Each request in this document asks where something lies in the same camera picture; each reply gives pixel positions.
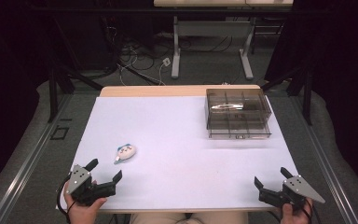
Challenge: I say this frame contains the black floor cables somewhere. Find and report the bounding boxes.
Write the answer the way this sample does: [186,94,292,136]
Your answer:
[105,18,234,82]

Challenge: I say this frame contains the metal floor rail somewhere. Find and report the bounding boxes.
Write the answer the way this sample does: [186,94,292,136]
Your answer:
[292,94,358,224]
[0,92,74,224]

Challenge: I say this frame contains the dark curtain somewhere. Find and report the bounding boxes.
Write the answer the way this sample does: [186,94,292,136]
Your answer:
[0,0,60,200]
[265,0,358,197]

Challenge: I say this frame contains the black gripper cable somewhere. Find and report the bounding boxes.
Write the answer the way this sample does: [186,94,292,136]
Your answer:
[301,199,324,224]
[56,174,76,224]

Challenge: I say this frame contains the person's beige trouser legs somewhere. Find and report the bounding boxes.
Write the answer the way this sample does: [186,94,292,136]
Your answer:
[129,211,250,224]

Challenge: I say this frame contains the white cable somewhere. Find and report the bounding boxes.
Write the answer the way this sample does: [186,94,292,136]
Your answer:
[117,46,169,87]

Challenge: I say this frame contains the white table mat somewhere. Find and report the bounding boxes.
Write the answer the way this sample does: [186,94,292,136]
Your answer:
[55,95,300,212]

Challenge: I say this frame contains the desk with white legs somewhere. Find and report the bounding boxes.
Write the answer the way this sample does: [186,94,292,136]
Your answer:
[153,0,295,80]

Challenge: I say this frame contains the clear grey drawer box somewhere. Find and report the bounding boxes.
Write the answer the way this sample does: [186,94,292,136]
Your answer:
[204,88,273,140]

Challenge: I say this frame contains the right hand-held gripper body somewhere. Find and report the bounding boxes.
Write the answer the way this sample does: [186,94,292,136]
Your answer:
[258,175,326,210]

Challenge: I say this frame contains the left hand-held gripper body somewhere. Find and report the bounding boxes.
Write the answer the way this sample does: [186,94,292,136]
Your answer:
[64,163,117,207]

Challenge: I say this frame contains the person's left hand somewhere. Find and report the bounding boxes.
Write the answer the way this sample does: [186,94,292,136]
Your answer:
[62,180,108,224]

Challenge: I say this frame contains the black metal stand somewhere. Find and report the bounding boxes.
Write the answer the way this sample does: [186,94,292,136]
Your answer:
[260,60,314,127]
[47,62,104,124]

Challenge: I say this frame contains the white and blue correction tape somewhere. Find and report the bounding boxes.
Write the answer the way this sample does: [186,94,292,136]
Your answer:
[113,143,137,165]

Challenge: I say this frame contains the person's right hand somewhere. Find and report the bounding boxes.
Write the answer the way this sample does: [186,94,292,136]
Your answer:
[279,199,313,224]

